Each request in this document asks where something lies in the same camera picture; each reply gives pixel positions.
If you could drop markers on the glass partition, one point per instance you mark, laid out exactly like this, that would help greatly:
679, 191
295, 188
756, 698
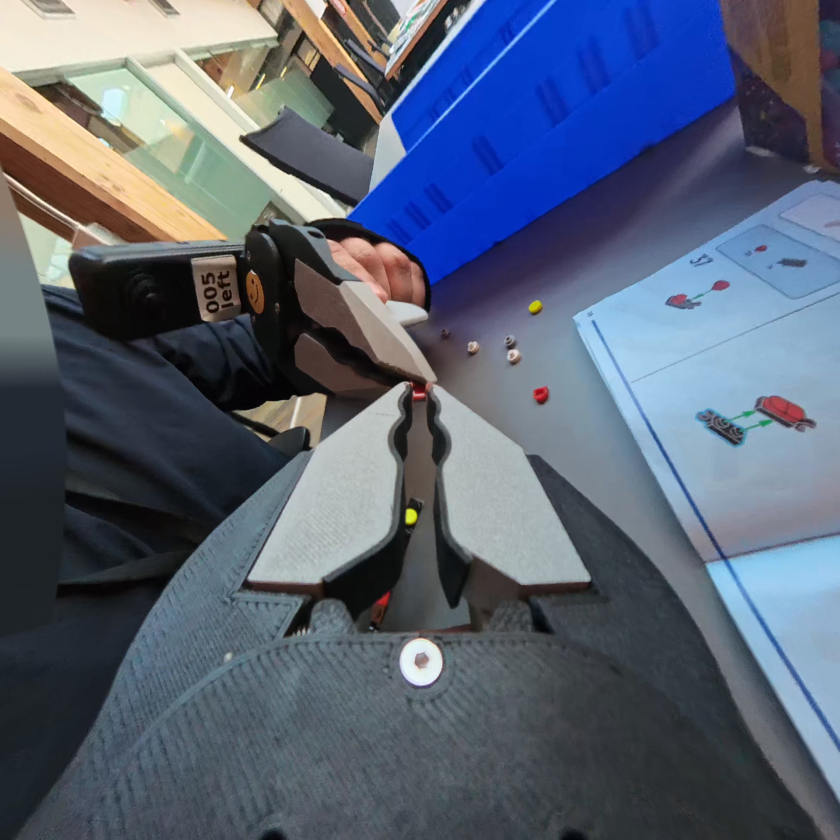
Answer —
184, 144

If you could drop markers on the person's left hand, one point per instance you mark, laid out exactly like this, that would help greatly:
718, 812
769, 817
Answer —
387, 269

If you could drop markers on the black and yellow lego model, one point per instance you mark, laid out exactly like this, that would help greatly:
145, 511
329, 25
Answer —
411, 516

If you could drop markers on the purple lego box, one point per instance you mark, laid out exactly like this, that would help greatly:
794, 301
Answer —
781, 79

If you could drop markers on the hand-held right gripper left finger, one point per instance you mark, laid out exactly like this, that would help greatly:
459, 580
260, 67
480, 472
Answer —
328, 512

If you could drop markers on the wooden beam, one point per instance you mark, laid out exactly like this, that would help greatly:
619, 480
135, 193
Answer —
98, 164

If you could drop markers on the black office chair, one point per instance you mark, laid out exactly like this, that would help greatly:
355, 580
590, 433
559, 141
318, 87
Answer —
308, 157

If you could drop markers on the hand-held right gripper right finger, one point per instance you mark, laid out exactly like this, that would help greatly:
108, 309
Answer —
505, 518

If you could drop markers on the wooden table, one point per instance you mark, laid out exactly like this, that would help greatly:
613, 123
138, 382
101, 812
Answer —
334, 52

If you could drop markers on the lego instruction booklet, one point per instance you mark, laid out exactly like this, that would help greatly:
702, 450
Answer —
735, 407

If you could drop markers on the blue plastic crate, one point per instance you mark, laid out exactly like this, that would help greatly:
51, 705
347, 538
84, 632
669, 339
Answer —
558, 131

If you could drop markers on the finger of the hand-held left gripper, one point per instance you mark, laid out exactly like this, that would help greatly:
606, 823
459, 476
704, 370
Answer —
354, 315
321, 361

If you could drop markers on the small red lego tile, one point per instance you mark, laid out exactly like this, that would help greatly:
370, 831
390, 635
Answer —
418, 392

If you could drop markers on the person's left forearm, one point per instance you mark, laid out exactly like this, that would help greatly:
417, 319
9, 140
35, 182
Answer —
216, 361

